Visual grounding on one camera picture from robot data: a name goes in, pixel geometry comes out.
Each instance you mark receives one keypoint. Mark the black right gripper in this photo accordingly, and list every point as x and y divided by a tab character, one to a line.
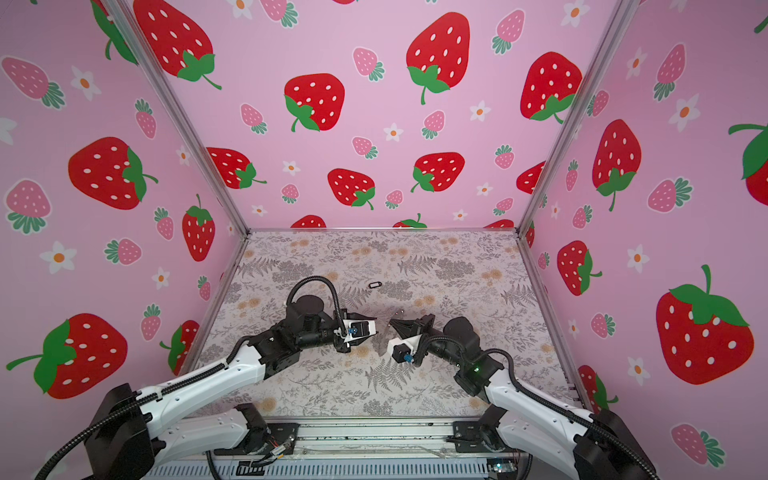
417	326

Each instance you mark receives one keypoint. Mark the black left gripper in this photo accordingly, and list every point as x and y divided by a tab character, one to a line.
352	315

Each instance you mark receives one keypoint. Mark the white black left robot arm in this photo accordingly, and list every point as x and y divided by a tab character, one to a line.
134	431

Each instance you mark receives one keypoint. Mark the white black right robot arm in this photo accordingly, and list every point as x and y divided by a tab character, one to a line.
577	442

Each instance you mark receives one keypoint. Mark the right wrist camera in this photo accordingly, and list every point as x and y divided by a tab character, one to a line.
403	350

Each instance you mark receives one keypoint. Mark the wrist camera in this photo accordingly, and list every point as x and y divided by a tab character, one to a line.
403	350
358	331

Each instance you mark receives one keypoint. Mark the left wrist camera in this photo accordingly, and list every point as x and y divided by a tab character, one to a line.
358	331

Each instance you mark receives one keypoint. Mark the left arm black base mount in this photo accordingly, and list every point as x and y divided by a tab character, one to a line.
263	441

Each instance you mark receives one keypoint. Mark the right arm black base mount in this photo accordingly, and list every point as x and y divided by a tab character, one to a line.
480	438

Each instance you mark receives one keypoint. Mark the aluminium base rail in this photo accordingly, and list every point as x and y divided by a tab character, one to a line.
367	448

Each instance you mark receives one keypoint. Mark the aluminium corner post right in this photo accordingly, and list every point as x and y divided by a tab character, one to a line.
615	30

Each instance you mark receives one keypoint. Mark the aluminium corner post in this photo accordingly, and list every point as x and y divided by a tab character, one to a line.
127	25
615	30

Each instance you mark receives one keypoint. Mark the aluminium corner post left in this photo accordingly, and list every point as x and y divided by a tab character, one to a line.
127	25

